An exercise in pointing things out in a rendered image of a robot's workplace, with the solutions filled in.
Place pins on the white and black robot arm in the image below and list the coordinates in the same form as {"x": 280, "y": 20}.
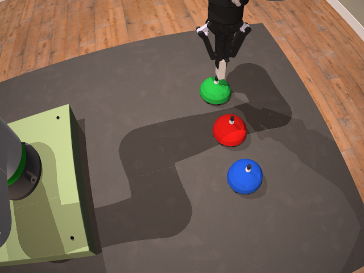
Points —
{"x": 23, "y": 162}

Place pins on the blue dome bell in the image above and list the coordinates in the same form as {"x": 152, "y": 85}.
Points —
{"x": 245, "y": 176}

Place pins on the red dome bell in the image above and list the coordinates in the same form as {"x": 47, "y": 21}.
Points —
{"x": 229, "y": 130}

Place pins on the green dome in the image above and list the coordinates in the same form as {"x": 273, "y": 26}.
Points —
{"x": 215, "y": 91}

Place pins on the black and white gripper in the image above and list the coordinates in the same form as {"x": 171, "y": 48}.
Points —
{"x": 224, "y": 34}

